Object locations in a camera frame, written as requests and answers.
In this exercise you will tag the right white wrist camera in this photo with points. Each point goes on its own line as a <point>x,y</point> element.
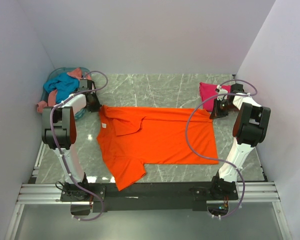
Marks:
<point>221,93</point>

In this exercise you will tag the folded magenta t-shirt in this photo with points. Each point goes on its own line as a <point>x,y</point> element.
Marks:
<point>206,91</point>

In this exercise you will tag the transparent teal laundry basket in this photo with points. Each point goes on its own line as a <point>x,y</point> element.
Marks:
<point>52,73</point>

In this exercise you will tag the pink t-shirt in basket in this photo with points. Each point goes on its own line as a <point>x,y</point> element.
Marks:
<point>43,105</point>

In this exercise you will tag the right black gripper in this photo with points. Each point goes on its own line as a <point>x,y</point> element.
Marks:
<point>216,113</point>

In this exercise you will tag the orange t-shirt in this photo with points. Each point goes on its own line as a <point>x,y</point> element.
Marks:
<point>132,137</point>

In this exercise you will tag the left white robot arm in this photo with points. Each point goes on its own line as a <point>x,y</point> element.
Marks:
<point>60,134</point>

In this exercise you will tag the blue t-shirt in basket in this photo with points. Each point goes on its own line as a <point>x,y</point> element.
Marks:
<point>64,84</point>

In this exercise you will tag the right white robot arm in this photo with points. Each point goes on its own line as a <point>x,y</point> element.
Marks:
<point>249,130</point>

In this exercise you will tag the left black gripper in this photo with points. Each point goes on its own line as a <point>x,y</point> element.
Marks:
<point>96,108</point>

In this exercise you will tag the aluminium rail frame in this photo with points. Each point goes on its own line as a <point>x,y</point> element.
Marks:
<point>255,189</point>

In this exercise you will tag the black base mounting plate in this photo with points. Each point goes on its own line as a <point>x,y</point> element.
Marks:
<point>149,196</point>

